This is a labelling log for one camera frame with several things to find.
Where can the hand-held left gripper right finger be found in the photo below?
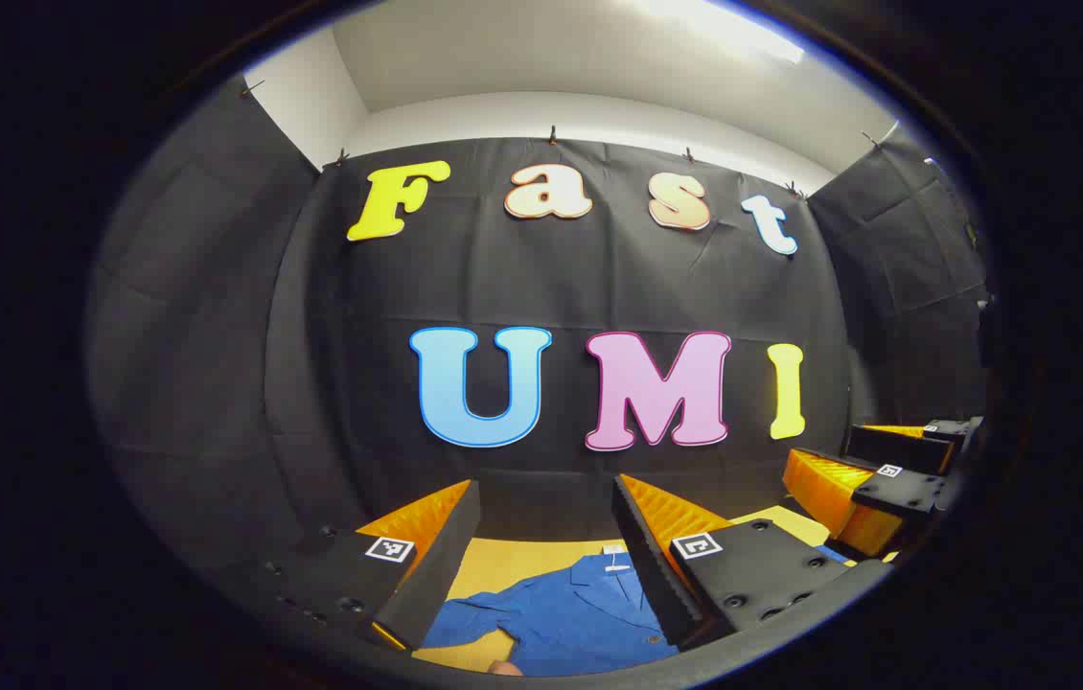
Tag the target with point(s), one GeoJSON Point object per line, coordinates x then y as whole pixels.
{"type": "Point", "coordinates": [652, 565]}

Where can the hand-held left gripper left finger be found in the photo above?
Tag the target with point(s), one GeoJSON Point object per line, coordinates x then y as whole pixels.
{"type": "Point", "coordinates": [441, 565]}

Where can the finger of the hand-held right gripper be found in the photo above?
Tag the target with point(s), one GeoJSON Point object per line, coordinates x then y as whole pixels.
{"type": "Point", "coordinates": [896, 448]}
{"type": "Point", "coordinates": [901, 491]}

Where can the blue knit garment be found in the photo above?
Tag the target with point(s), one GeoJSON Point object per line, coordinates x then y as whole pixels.
{"type": "Point", "coordinates": [561, 613]}

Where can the white paper hang tag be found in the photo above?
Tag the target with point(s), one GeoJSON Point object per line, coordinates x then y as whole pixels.
{"type": "Point", "coordinates": [615, 559]}

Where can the black backdrop cloth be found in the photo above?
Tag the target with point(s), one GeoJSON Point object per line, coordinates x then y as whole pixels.
{"type": "Point", "coordinates": [216, 335]}

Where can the row of small cloth clips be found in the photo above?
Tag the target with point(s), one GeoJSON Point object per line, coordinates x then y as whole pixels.
{"type": "Point", "coordinates": [552, 134]}

